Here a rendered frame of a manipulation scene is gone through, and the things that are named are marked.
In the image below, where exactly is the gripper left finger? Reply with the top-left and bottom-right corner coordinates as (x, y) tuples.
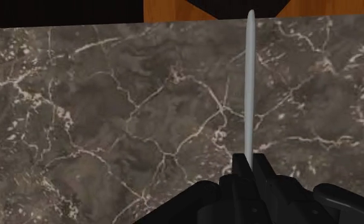
(133, 153), (265, 224)

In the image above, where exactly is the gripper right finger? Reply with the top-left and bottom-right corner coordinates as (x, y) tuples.
(252, 153), (364, 224)

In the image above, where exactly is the thin grey utensil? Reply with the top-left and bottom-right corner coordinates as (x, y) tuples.
(244, 9), (256, 170)

